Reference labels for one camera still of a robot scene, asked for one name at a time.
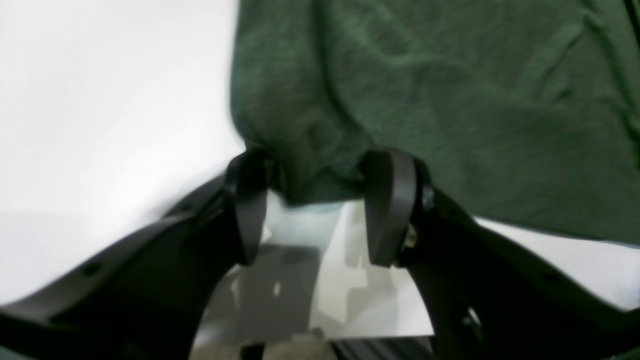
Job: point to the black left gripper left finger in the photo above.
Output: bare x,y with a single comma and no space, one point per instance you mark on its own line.
143,297

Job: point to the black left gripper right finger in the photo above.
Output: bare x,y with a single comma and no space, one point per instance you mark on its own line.
487,297

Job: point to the green long sleeve shirt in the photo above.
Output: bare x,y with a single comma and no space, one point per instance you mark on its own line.
526,112

